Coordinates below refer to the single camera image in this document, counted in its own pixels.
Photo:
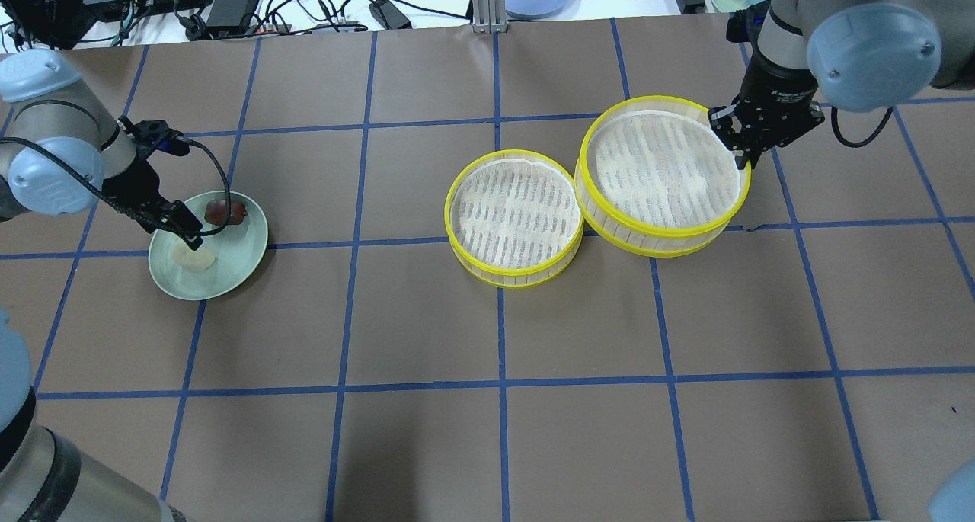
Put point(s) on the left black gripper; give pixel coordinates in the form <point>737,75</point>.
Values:
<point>134,189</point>

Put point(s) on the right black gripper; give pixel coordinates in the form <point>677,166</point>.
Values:
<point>777,93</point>

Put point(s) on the white steamed bun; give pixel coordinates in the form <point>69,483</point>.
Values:
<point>198,260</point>

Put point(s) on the brown steamed bun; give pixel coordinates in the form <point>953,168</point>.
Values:
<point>225,213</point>

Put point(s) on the yellow steamer layer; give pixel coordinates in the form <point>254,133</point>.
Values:
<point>512,219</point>
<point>652,177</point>

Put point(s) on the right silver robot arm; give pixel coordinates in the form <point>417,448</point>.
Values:
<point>861,55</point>

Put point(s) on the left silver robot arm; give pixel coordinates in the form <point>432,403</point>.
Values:
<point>64,152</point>

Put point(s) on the light green plate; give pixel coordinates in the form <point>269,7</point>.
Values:
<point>237,251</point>

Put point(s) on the black power adapter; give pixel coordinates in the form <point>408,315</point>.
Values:
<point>229,17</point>

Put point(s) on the aluminium frame post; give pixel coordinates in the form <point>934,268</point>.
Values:
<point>489,16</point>

